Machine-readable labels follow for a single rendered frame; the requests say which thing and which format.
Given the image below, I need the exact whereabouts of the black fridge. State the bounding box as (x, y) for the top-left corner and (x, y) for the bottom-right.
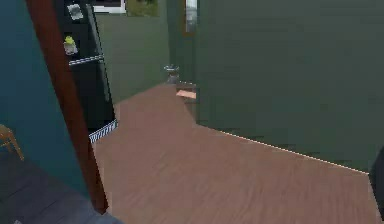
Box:
(55, 0), (119, 144)

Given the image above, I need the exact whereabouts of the white framed window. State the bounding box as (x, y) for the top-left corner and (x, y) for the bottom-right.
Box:
(92, 0), (127, 15)

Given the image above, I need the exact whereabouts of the yellow green magnet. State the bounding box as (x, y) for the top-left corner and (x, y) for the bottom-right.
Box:
(63, 35), (79, 56)

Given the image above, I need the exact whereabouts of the grey paper note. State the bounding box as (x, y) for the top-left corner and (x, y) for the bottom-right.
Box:
(66, 3), (84, 21)

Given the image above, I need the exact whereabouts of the wooden chair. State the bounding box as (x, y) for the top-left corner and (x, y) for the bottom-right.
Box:
(0, 124), (25, 162)

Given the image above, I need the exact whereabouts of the black rounded object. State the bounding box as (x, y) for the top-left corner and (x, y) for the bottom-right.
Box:
(369, 145), (384, 214)

